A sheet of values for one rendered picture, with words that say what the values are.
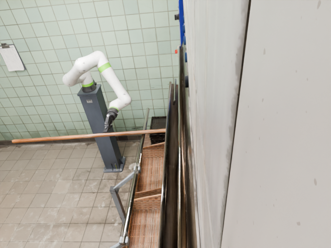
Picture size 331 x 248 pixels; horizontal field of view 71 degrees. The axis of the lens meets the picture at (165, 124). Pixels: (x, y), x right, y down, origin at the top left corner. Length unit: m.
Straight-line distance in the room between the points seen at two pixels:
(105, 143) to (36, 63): 1.31
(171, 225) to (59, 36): 2.52
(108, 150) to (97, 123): 0.43
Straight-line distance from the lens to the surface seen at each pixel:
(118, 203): 1.95
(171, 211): 1.10
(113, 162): 3.15
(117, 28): 2.82
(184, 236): 0.69
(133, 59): 2.91
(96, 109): 2.64
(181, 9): 1.85
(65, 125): 3.78
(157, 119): 2.56
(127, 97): 2.11
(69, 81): 2.39
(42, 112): 3.79
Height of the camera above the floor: 2.35
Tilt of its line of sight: 38 degrees down
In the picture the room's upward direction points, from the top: 7 degrees counter-clockwise
